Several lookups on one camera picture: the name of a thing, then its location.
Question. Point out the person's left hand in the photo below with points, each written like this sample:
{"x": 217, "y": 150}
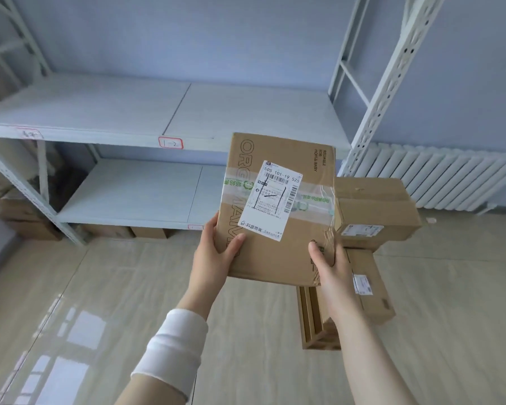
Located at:
{"x": 215, "y": 269}

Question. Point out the person's right hand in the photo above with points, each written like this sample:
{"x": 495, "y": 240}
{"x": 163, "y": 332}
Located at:
{"x": 337, "y": 286}

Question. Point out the box marked 1-2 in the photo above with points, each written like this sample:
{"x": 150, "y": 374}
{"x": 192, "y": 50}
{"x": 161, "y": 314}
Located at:
{"x": 377, "y": 299}

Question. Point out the Orgamama cardboard box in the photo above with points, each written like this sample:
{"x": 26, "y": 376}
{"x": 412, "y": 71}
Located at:
{"x": 278, "y": 257}

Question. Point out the tall EMS cardboard box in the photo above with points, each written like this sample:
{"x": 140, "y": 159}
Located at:
{"x": 375, "y": 198}

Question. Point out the white metal shelf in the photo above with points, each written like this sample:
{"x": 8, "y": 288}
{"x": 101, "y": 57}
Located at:
{"x": 88, "y": 101}

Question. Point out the person's right forearm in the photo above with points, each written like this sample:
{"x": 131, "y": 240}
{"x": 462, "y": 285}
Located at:
{"x": 371, "y": 366}

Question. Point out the white wristband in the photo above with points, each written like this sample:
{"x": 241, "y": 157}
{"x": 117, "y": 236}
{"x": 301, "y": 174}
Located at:
{"x": 173, "y": 350}

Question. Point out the brown cardboard box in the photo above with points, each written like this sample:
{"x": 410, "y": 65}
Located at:
{"x": 33, "y": 229}
{"x": 105, "y": 231}
{"x": 19, "y": 204}

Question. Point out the white radiator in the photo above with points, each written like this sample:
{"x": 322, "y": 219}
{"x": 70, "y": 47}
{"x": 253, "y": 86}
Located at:
{"x": 438, "y": 172}

